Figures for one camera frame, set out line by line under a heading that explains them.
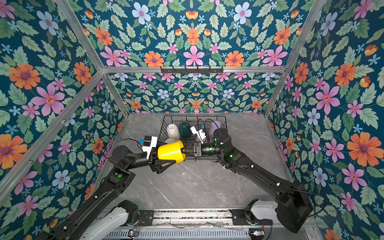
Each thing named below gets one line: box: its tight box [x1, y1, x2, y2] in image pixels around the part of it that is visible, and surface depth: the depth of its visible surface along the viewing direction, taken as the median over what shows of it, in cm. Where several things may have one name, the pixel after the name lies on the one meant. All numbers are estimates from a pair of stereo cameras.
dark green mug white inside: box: [179, 120, 192, 139], surface depth 100 cm
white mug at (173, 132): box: [167, 123, 181, 140], surface depth 97 cm
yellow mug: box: [157, 141, 186, 163], surface depth 59 cm
